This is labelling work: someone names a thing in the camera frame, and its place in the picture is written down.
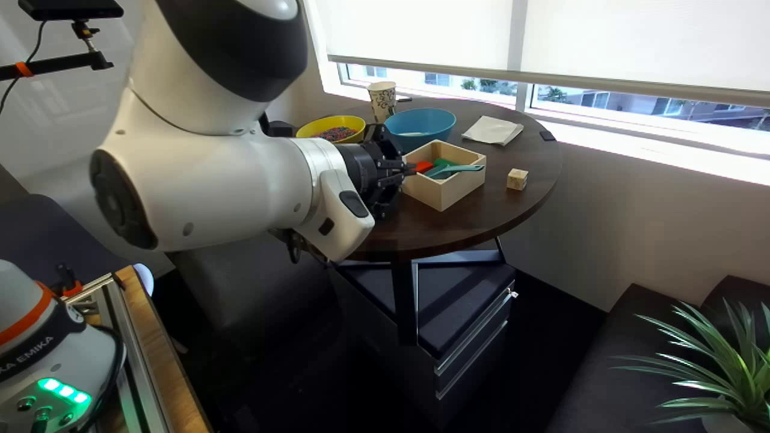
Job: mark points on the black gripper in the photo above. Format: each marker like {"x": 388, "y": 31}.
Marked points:
{"x": 375, "y": 170}

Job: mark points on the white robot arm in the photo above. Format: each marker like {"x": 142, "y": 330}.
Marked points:
{"x": 149, "y": 110}

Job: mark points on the yellow bowl with beads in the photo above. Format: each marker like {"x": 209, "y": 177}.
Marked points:
{"x": 335, "y": 129}

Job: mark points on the blue bowl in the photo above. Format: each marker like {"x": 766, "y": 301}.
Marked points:
{"x": 420, "y": 126}

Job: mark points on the red block in box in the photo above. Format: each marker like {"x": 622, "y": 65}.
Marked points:
{"x": 421, "y": 167}

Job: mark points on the teal scoop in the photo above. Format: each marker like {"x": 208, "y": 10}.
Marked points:
{"x": 452, "y": 170}

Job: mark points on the wooden box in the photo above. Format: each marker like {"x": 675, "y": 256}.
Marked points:
{"x": 444, "y": 194}

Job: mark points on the patterned paper cup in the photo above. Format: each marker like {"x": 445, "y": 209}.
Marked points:
{"x": 382, "y": 98}

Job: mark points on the round dark wooden table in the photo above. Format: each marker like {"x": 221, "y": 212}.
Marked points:
{"x": 417, "y": 231}

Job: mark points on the white napkin near window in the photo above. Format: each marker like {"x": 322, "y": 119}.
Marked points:
{"x": 491, "y": 130}

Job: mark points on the wooden cube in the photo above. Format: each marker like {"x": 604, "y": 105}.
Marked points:
{"x": 515, "y": 178}

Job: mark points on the dark filing cabinet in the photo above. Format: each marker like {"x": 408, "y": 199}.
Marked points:
{"x": 462, "y": 321}

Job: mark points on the green potted plant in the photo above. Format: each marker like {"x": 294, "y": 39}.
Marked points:
{"x": 720, "y": 371}

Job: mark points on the aluminium frame robot mount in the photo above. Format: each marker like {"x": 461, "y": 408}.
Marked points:
{"x": 153, "y": 390}

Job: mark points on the camera on stand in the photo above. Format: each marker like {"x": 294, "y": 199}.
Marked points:
{"x": 63, "y": 36}

